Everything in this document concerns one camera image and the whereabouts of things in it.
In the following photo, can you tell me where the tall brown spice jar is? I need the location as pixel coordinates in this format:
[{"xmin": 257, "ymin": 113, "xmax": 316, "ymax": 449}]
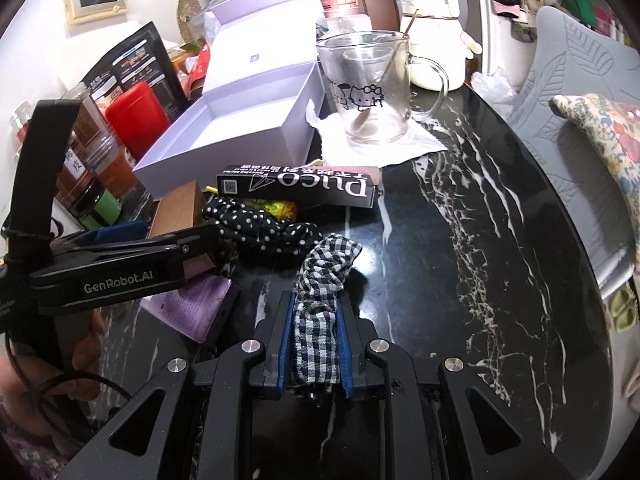
[{"xmin": 64, "ymin": 82, "xmax": 124, "ymax": 169}]

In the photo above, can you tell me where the gold cardboard box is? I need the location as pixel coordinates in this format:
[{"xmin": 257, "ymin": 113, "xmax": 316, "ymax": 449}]
[{"xmin": 149, "ymin": 181, "xmax": 203, "ymax": 238}]

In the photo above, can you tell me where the person's left hand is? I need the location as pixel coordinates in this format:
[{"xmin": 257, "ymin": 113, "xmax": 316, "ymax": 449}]
[{"xmin": 1, "ymin": 310, "xmax": 104, "ymax": 436}]

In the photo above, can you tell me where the wall intercom panel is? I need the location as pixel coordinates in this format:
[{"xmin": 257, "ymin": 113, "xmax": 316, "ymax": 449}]
[{"xmin": 64, "ymin": 0, "xmax": 129, "ymax": 26}]

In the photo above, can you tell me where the black snack pouch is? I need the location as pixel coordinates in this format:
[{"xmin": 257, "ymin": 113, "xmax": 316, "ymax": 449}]
[{"xmin": 81, "ymin": 22, "xmax": 189, "ymax": 122}]

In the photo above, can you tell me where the yellow green hair tie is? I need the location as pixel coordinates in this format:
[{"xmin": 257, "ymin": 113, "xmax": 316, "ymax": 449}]
[{"xmin": 244, "ymin": 198, "xmax": 298, "ymax": 221}]

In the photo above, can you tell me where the grey leaf chair near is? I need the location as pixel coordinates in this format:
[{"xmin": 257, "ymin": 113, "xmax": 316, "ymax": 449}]
[{"xmin": 508, "ymin": 6, "xmax": 639, "ymax": 297}]

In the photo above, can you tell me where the cream white kettle bottle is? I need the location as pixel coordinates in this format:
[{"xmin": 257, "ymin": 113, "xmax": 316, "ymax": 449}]
[{"xmin": 397, "ymin": 0, "xmax": 483, "ymax": 91}]

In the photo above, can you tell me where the black polka dot scrunchie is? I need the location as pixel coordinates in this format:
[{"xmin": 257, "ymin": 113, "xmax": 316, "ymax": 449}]
[{"xmin": 202, "ymin": 194, "xmax": 323, "ymax": 259}]

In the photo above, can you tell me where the white tissue napkin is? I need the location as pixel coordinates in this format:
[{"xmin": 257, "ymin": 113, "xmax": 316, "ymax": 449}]
[{"xmin": 304, "ymin": 98, "xmax": 449, "ymax": 170}]

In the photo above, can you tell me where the red cylindrical tin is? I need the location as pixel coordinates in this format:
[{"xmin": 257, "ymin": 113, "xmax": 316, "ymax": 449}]
[{"xmin": 105, "ymin": 81, "xmax": 170, "ymax": 160}]

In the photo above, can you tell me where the black PUCO box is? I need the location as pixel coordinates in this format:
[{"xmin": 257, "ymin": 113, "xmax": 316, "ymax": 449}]
[{"xmin": 217, "ymin": 165, "xmax": 378, "ymax": 209}]

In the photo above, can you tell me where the pink paper cup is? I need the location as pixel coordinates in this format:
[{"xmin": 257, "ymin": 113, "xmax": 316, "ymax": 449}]
[{"xmin": 320, "ymin": 0, "xmax": 366, "ymax": 20}]

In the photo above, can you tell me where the short orange jar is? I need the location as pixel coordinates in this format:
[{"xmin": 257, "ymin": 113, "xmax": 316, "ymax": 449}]
[{"xmin": 88, "ymin": 136, "xmax": 137, "ymax": 198}]

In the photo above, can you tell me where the floral fabric cushion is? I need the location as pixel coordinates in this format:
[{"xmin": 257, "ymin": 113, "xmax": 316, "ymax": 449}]
[{"xmin": 549, "ymin": 93, "xmax": 639, "ymax": 275}]

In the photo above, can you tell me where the green labelled dark jar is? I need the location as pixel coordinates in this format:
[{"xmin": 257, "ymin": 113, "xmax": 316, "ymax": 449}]
[{"xmin": 70, "ymin": 179, "xmax": 122, "ymax": 230}]

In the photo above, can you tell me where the purple eyes product box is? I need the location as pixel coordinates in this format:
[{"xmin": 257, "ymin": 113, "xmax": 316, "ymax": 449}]
[{"xmin": 141, "ymin": 273, "xmax": 239, "ymax": 347}]

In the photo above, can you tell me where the black white gingham scrunchie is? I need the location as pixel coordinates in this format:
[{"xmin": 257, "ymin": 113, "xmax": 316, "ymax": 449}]
[{"xmin": 293, "ymin": 234, "xmax": 362, "ymax": 385}]

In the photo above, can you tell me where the red snack bag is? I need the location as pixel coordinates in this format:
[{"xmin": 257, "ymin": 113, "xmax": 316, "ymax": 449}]
[{"xmin": 189, "ymin": 44, "xmax": 210, "ymax": 101}]

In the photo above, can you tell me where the glass Hello Kitty mug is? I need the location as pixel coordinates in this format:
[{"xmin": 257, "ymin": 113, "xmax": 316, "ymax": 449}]
[{"xmin": 317, "ymin": 30, "xmax": 449, "ymax": 144}]

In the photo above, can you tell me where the lavender open gift box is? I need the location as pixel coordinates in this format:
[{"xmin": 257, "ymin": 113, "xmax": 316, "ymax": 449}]
[{"xmin": 134, "ymin": 0, "xmax": 326, "ymax": 200}]

